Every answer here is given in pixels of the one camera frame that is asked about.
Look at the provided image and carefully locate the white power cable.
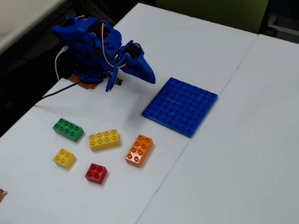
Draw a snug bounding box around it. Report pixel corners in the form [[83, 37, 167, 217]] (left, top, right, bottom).
[[54, 45, 71, 81]]

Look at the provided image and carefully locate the blue wrist camera mount plate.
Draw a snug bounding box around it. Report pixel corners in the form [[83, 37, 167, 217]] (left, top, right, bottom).
[[103, 64, 124, 93]]

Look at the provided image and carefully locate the yellow 2x2 block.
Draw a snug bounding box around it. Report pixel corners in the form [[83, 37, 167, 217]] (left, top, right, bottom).
[[53, 147, 77, 171]]

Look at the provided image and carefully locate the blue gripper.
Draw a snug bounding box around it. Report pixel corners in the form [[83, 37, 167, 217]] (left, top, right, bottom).
[[113, 38, 157, 86]]

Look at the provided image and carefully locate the yellow 2x4 block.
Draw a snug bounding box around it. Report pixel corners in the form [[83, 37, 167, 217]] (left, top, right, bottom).
[[88, 129, 122, 152]]

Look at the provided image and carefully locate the black camera cable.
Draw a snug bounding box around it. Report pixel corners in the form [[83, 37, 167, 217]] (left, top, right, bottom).
[[40, 73, 107, 99]]

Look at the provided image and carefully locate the white background table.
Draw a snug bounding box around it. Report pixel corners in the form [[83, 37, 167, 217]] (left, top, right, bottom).
[[0, 0, 73, 64]]

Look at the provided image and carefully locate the green 2x4 block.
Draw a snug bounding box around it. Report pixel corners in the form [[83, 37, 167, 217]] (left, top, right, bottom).
[[52, 116, 85, 144]]

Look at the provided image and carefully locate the red white servo wire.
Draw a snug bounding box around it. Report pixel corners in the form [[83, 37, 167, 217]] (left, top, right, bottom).
[[99, 20, 128, 71]]

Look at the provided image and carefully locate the orange 2x4 block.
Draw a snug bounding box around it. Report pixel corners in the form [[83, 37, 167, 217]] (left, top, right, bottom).
[[124, 133, 155, 168]]

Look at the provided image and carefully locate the grey metal shelf bracket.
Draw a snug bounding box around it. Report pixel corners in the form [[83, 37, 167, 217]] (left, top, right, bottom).
[[266, 11, 299, 48]]

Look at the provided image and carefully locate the blue 8x8 baseplate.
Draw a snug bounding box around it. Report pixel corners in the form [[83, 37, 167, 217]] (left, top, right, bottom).
[[140, 75, 220, 141]]

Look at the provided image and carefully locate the red 2x2 block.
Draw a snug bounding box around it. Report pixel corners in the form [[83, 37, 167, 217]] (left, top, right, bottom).
[[84, 162, 109, 186]]

